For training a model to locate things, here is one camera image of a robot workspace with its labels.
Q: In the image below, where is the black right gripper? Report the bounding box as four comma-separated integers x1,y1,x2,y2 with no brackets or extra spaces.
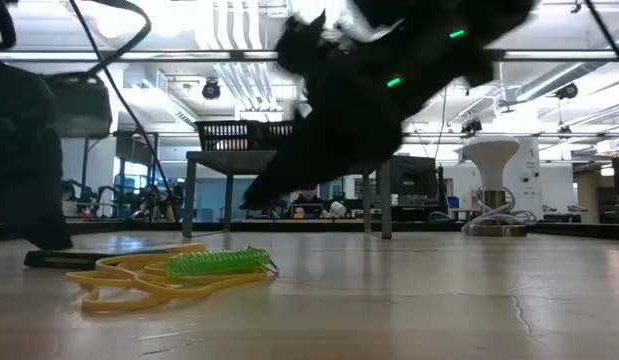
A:
240,9,406,212

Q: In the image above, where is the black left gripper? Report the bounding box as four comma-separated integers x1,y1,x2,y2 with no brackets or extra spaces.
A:
0,61,113,252

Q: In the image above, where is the yellow green crayon box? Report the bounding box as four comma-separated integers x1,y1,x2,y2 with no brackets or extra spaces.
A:
22,247,173,271

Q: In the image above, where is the person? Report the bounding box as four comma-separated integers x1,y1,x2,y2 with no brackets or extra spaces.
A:
288,187,324,220

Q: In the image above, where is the grey perforated metal riser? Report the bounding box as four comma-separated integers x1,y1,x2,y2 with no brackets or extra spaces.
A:
182,149,393,240

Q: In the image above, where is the black monitor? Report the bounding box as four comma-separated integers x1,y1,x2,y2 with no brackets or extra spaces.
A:
388,155,439,207

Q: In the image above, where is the black hanging screen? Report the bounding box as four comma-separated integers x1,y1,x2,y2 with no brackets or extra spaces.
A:
115,133,155,166

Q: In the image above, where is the white mushroom table lamp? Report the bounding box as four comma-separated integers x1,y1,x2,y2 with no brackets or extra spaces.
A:
461,134,529,238

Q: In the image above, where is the white column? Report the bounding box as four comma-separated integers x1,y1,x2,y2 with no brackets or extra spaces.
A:
508,135,545,221

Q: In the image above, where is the black steel post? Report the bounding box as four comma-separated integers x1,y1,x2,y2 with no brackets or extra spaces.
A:
80,137,91,200

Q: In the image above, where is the green coil keychain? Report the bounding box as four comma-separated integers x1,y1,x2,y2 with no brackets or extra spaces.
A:
163,246,280,279

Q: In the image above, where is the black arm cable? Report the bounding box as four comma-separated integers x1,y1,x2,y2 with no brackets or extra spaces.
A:
63,0,178,206

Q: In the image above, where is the thick black cable loop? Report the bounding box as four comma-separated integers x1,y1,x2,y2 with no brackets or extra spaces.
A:
0,0,153,77

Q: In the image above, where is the white lamp cable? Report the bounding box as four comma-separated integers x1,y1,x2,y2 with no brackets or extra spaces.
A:
460,185,539,234

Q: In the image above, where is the black aluminium table frame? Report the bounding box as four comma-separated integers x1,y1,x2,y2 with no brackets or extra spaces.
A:
0,217,619,242

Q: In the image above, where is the thin black cable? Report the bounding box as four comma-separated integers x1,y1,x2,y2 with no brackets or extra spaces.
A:
583,0,619,72

